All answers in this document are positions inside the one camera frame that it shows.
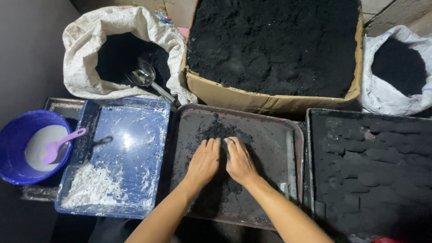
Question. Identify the person's right hand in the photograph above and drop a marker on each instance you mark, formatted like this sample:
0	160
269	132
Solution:
240	163

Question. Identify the person's left hand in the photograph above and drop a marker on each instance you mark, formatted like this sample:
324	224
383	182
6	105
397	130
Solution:
203	163

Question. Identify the person's left fingers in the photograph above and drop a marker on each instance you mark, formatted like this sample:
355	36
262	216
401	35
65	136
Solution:
210	145

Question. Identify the person's right fingers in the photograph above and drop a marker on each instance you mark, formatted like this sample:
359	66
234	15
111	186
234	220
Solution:
233	146

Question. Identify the dark metal work tray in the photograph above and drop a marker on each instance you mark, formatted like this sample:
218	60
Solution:
236	165

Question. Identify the black charcoal powder pile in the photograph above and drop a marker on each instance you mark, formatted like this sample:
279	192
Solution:
221	165

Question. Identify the metal pipe mould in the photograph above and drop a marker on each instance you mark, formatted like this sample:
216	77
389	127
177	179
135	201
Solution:
291	162

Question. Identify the blue plastic tray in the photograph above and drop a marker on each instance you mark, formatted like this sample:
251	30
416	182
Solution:
118	155

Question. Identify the clear plastic scoop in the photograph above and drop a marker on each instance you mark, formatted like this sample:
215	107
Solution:
145	77

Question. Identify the cardboard box of charcoal powder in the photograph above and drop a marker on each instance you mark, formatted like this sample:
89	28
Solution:
273	50

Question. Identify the white powder heap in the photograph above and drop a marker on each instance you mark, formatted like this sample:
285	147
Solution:
92	185

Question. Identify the black tray of charcoal briquettes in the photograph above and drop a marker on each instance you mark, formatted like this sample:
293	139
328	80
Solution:
371	168

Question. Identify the pink plastic spoon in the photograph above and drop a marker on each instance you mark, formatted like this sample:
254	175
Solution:
59	145

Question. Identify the white woven sack with charcoal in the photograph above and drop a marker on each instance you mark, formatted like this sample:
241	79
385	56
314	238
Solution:
84	60

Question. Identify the white sack of charcoal powder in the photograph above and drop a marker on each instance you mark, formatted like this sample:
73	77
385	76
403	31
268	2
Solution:
395	71

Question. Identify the red object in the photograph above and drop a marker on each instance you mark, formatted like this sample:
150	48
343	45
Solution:
388	240

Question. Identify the blue plastic bowl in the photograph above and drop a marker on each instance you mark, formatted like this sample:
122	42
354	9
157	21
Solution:
20	145

